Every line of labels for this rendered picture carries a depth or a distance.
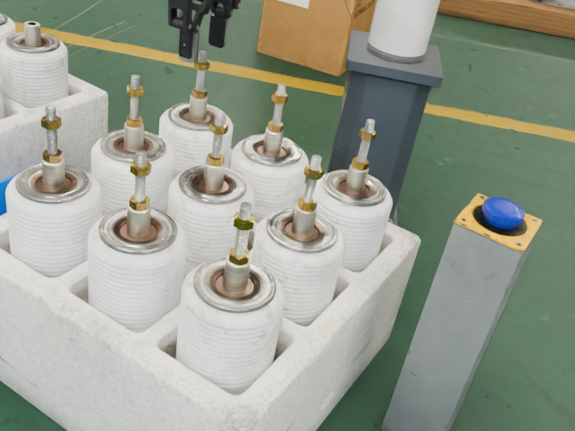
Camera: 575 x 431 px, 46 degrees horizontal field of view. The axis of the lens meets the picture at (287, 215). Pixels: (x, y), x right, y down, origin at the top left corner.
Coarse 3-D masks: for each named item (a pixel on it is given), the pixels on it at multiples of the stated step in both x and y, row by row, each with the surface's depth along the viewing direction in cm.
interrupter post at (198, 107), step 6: (192, 96) 87; (192, 102) 86; (198, 102) 86; (204, 102) 86; (192, 108) 87; (198, 108) 87; (204, 108) 87; (192, 114) 87; (198, 114) 87; (204, 114) 88; (198, 120) 88; (204, 120) 88
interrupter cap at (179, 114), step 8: (176, 104) 90; (184, 104) 90; (208, 104) 91; (168, 112) 88; (176, 112) 88; (184, 112) 89; (208, 112) 90; (176, 120) 86; (184, 120) 87; (192, 120) 88; (208, 120) 88; (224, 120) 88; (192, 128) 85; (200, 128) 85; (208, 128) 86
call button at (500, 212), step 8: (488, 200) 66; (496, 200) 66; (504, 200) 67; (488, 208) 65; (496, 208) 65; (504, 208) 65; (512, 208) 66; (520, 208) 66; (488, 216) 65; (496, 216) 64; (504, 216) 64; (512, 216) 64; (520, 216) 65; (496, 224) 65; (504, 224) 64; (512, 224) 64
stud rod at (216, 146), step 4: (216, 112) 70; (220, 112) 71; (216, 116) 70; (220, 116) 70; (224, 116) 71; (216, 120) 71; (220, 120) 71; (216, 124) 71; (220, 124) 71; (216, 136) 72; (220, 136) 72; (216, 140) 72; (220, 140) 72; (212, 144) 72; (216, 144) 72; (220, 144) 72; (212, 148) 73; (216, 148) 72; (220, 148) 73; (212, 152) 73; (216, 152) 73; (220, 152) 73; (212, 156) 73; (216, 156) 73
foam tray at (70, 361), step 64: (0, 256) 71; (384, 256) 82; (0, 320) 73; (64, 320) 66; (320, 320) 70; (384, 320) 88; (64, 384) 71; (128, 384) 64; (192, 384) 61; (256, 384) 62; (320, 384) 73
